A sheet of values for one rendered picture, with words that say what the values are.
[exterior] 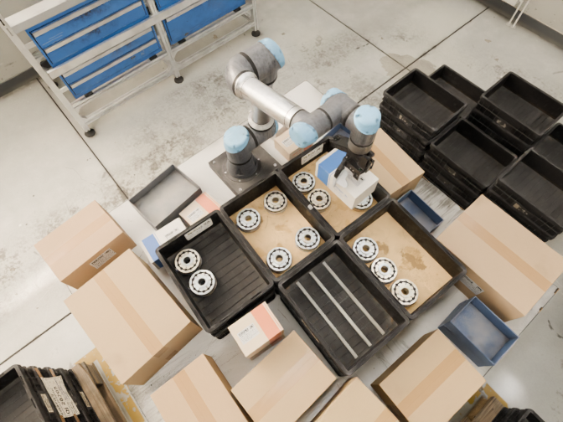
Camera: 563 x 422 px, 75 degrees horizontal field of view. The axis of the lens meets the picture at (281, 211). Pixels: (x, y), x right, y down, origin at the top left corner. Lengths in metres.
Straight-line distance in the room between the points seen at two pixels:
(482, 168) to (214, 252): 1.67
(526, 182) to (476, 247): 0.88
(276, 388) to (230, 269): 0.48
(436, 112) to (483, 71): 1.20
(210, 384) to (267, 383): 0.20
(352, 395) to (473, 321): 0.59
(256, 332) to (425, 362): 0.60
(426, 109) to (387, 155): 0.80
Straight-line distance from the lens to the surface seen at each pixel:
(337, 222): 1.59
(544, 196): 2.43
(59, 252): 1.78
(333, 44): 3.56
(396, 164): 1.75
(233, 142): 1.63
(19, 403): 2.15
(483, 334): 1.68
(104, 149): 3.13
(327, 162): 1.37
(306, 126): 1.06
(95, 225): 1.75
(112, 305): 1.55
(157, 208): 1.80
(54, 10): 2.73
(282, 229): 1.57
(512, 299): 1.62
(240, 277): 1.51
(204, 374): 1.45
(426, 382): 1.49
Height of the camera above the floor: 2.27
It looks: 64 degrees down
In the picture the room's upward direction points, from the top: 4 degrees counter-clockwise
